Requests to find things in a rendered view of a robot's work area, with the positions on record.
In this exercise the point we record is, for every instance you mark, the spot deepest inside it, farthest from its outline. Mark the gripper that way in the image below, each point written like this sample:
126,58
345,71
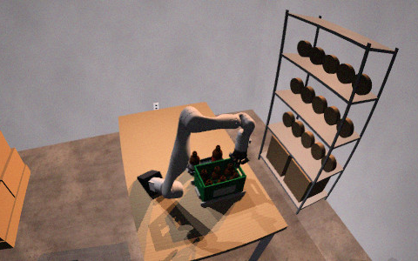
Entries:
241,156

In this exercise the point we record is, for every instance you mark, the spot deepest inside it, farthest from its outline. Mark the dark green crate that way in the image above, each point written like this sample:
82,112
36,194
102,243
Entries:
221,189

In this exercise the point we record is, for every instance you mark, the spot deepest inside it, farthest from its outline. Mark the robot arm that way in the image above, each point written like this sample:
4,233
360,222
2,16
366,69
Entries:
191,121

